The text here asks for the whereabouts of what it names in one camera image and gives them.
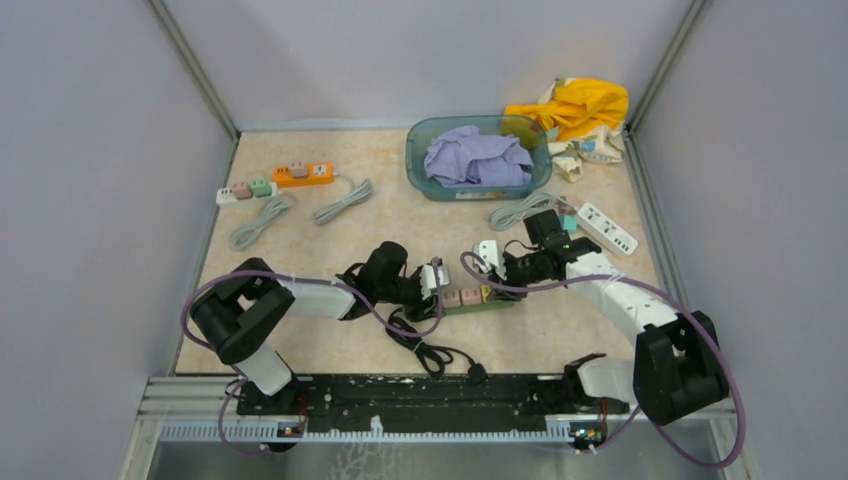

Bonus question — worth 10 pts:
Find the green power strip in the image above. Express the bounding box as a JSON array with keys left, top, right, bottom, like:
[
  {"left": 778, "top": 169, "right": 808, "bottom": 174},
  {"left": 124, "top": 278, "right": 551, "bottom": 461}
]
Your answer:
[{"left": 442, "top": 299, "right": 515, "bottom": 316}]

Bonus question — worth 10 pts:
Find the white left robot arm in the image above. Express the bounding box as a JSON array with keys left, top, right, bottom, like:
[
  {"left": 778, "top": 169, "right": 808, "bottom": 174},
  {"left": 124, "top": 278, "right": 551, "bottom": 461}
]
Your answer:
[{"left": 180, "top": 241, "right": 450, "bottom": 414}]

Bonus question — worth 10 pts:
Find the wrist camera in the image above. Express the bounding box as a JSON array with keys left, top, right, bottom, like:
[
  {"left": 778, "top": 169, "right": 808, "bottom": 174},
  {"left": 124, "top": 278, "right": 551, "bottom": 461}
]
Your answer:
[
  {"left": 419, "top": 257, "right": 451, "bottom": 300},
  {"left": 472, "top": 239, "right": 506, "bottom": 280}
]

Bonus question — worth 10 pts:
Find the grey coiled cable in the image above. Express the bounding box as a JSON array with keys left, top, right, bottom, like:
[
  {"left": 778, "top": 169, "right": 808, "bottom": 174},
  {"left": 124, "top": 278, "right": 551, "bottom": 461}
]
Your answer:
[{"left": 312, "top": 173, "right": 374, "bottom": 227}]

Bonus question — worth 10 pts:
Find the orange power strip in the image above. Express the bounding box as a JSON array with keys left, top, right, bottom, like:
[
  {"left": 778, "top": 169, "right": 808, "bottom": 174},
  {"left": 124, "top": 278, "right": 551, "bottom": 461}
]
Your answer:
[{"left": 271, "top": 162, "right": 335, "bottom": 189}]

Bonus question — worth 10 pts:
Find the black cable with plug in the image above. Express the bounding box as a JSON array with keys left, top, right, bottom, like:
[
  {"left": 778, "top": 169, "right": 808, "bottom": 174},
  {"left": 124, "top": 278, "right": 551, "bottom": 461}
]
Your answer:
[{"left": 385, "top": 311, "right": 490, "bottom": 384}]

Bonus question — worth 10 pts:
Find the pink charger on white strip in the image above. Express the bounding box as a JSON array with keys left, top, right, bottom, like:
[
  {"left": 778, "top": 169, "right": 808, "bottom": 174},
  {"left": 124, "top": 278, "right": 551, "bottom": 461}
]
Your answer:
[{"left": 230, "top": 182, "right": 254, "bottom": 201}]

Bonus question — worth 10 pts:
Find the teal plastic basin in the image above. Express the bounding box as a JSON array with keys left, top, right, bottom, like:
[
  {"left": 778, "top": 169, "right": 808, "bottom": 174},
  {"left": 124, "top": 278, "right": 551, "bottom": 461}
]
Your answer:
[{"left": 405, "top": 115, "right": 552, "bottom": 201}]

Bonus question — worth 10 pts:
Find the small strip grey cable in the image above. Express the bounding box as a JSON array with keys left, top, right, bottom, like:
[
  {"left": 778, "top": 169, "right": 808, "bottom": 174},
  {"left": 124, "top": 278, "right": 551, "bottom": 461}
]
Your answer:
[{"left": 229, "top": 192, "right": 299, "bottom": 252}]

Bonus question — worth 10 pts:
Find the white patterned cloth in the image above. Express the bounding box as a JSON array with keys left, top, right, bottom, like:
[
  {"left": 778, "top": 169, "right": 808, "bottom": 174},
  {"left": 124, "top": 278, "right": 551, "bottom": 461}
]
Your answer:
[{"left": 548, "top": 125, "right": 625, "bottom": 183}]

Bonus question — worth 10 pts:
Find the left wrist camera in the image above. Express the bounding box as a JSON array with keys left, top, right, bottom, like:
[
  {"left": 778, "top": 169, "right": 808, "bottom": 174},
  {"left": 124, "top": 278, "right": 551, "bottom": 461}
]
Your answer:
[{"left": 419, "top": 257, "right": 451, "bottom": 300}]

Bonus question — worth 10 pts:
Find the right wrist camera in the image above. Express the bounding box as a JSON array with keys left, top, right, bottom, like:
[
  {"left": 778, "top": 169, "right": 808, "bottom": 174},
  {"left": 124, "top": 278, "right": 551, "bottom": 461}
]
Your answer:
[{"left": 472, "top": 239, "right": 506, "bottom": 280}]

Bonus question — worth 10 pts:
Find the green charger on white strip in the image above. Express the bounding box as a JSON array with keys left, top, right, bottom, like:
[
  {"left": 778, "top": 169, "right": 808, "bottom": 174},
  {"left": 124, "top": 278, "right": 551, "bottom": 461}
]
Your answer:
[{"left": 249, "top": 178, "right": 273, "bottom": 198}]

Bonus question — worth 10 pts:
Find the yellow cloth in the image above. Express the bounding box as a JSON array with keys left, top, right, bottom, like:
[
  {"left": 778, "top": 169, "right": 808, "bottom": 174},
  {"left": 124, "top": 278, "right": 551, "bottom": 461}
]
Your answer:
[{"left": 503, "top": 77, "right": 629, "bottom": 141}]

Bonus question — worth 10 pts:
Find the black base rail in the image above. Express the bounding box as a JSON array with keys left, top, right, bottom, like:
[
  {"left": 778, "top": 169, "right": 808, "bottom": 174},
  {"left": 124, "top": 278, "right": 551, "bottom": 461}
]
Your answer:
[{"left": 236, "top": 374, "right": 630, "bottom": 434}]

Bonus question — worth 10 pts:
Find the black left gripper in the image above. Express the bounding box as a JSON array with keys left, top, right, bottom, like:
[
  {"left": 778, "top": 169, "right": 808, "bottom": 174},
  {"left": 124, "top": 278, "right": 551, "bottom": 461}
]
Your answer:
[{"left": 377, "top": 264, "right": 445, "bottom": 323}]

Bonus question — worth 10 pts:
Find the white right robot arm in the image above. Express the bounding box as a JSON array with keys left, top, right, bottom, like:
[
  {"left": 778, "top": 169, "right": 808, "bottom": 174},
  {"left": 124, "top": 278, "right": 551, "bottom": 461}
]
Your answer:
[{"left": 473, "top": 210, "right": 730, "bottom": 426}]

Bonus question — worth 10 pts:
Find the teal usb charger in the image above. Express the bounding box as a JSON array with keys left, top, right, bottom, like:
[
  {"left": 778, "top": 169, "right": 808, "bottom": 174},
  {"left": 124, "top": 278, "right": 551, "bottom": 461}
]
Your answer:
[{"left": 559, "top": 215, "right": 579, "bottom": 235}]

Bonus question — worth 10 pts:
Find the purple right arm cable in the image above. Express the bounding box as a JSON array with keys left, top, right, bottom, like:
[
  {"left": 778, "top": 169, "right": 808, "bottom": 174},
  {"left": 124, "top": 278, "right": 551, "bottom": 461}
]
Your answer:
[{"left": 459, "top": 250, "right": 747, "bottom": 470}]

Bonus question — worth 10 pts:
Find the grey power strip cable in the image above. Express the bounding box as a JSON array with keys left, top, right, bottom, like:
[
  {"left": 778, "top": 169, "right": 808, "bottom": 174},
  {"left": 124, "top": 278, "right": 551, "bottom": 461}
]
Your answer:
[{"left": 488, "top": 192, "right": 578, "bottom": 233}]

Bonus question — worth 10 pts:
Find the yellow usb charger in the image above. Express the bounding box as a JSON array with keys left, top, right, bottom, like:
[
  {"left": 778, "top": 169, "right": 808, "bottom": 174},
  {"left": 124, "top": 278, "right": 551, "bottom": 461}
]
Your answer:
[{"left": 479, "top": 285, "right": 492, "bottom": 303}]

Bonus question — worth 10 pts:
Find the small white power strip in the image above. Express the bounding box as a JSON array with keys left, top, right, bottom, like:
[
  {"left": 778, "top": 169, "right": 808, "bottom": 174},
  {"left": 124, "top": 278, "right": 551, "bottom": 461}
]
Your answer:
[{"left": 216, "top": 183, "right": 278, "bottom": 208}]

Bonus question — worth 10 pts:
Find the purple cloth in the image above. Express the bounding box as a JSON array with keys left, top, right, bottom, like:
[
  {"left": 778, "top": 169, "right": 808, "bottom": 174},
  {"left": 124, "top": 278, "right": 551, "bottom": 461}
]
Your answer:
[{"left": 424, "top": 125, "right": 534, "bottom": 188}]

